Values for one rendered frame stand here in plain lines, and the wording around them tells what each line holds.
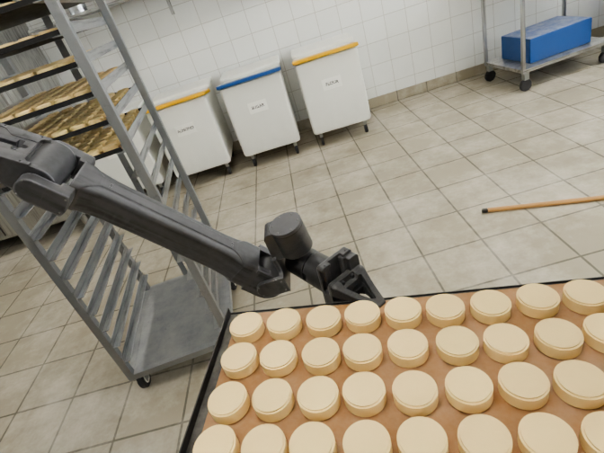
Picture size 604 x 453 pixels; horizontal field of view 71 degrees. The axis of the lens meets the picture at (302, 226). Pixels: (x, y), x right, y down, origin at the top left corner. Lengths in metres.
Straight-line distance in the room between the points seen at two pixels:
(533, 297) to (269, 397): 0.36
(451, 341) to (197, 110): 3.33
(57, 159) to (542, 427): 0.67
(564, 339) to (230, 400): 0.40
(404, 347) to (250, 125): 3.26
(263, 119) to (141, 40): 1.36
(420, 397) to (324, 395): 0.11
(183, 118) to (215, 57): 0.80
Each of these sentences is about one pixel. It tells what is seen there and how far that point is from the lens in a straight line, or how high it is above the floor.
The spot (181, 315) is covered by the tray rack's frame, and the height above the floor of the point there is 0.15.
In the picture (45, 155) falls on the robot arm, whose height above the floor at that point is 1.25.
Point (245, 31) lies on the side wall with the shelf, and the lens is 4.22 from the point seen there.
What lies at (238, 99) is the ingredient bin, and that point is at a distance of 3.65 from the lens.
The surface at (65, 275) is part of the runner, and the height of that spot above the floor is 0.68.
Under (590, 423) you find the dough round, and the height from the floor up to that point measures 0.93.
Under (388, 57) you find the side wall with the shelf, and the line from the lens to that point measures 4.42.
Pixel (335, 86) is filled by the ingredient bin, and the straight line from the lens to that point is 3.67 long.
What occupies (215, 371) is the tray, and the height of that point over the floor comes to 0.94.
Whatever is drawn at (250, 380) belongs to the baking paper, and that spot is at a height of 0.94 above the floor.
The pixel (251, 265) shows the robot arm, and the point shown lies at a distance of 0.72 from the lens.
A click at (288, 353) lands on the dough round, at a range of 0.58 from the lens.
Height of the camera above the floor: 1.37
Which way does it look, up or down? 30 degrees down
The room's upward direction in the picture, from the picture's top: 19 degrees counter-clockwise
